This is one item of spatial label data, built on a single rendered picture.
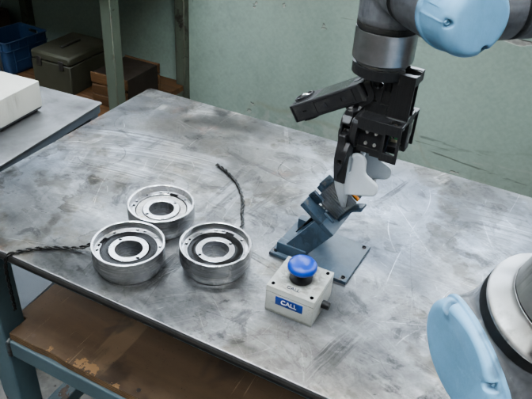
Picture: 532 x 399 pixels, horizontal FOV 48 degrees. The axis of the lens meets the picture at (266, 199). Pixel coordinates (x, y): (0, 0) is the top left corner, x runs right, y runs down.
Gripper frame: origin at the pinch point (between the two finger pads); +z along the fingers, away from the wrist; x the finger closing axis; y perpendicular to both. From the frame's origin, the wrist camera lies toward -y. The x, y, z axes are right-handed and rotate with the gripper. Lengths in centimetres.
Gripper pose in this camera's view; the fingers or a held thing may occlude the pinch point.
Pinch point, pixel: (344, 191)
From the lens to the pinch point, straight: 85.9
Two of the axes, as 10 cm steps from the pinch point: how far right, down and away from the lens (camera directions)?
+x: 4.9, -4.6, 7.4
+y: 8.7, 3.2, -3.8
